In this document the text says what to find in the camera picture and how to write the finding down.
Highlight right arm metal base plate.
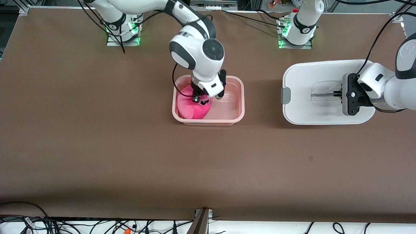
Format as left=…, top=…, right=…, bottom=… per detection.
left=107, top=15, right=141, bottom=46

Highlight white box lid grey clips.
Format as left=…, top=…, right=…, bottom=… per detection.
left=281, top=59, right=377, bottom=125

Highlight black looped cable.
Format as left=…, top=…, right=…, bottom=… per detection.
left=0, top=201, right=49, bottom=219

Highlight short black table cable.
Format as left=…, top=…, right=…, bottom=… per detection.
left=257, top=9, right=290, bottom=20

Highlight long black table cable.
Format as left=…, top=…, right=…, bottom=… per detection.
left=222, top=10, right=286, bottom=28

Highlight pink plush toy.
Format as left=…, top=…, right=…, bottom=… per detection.
left=176, top=85, right=213, bottom=119

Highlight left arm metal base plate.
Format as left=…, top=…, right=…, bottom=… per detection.
left=278, top=18, right=313, bottom=50

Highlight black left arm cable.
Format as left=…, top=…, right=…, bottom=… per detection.
left=356, top=11, right=416, bottom=75

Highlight brown camera post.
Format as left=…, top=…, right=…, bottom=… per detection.
left=187, top=208, right=211, bottom=234

